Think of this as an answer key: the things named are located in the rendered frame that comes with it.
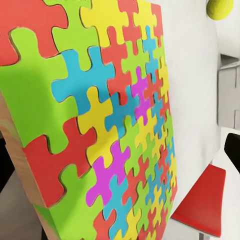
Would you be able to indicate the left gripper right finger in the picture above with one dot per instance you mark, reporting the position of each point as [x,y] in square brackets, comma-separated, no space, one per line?
[232,149]

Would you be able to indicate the swivel chair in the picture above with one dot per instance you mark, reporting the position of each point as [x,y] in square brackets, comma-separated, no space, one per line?
[201,209]

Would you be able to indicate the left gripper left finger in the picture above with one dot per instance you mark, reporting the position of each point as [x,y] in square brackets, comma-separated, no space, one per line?
[6,166]

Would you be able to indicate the tennis ball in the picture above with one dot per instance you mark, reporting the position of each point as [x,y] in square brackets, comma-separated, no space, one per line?
[219,9]

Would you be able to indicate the desk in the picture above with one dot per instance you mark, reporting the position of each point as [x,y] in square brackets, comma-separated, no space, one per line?
[193,58]

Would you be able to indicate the jigsaw puzzle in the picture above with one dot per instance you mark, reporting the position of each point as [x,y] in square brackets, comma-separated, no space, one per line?
[85,114]

